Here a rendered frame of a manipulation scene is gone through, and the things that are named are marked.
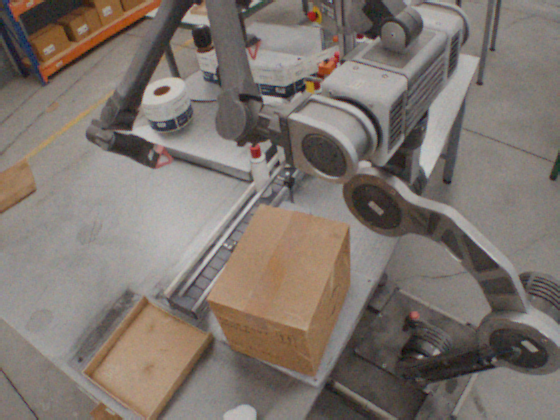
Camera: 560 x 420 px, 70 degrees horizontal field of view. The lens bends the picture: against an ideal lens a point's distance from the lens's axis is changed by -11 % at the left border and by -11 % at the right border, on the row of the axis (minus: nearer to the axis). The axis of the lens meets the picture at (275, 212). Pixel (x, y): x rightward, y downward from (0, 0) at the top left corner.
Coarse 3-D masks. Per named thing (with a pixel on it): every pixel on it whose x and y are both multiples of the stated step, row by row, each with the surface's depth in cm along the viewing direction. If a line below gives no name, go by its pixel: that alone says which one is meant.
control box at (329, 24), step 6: (312, 0) 140; (318, 0) 137; (324, 0) 133; (318, 6) 139; (318, 12) 140; (336, 12) 130; (318, 18) 142; (324, 18) 139; (330, 18) 135; (336, 18) 131; (324, 24) 141; (330, 24) 137; (336, 24) 133; (330, 30) 139; (336, 30) 135; (336, 36) 136
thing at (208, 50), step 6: (204, 24) 184; (192, 30) 183; (198, 30) 182; (204, 30) 183; (192, 36) 186; (198, 36) 183; (204, 36) 183; (210, 36) 186; (198, 42) 185; (204, 42) 185; (210, 42) 187; (198, 48) 188; (204, 48) 189; (210, 48) 190; (198, 54) 190; (204, 54) 189; (210, 54) 190; (198, 60) 194; (204, 78) 200; (204, 84) 203; (210, 84) 201; (216, 84) 201
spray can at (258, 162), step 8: (256, 152) 137; (256, 160) 139; (264, 160) 140; (256, 168) 141; (264, 168) 142; (256, 176) 144; (264, 176) 144; (256, 184) 147; (264, 184) 146; (272, 192) 152
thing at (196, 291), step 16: (256, 192) 154; (240, 208) 150; (256, 208) 149; (240, 224) 145; (224, 256) 137; (192, 272) 135; (208, 272) 134; (176, 288) 131; (192, 288) 131; (192, 304) 127
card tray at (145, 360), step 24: (144, 312) 133; (168, 312) 132; (120, 336) 128; (144, 336) 127; (168, 336) 126; (192, 336) 125; (96, 360) 121; (120, 360) 122; (144, 360) 122; (168, 360) 121; (192, 360) 118; (96, 384) 117; (120, 384) 117; (144, 384) 117; (168, 384) 116; (144, 408) 112
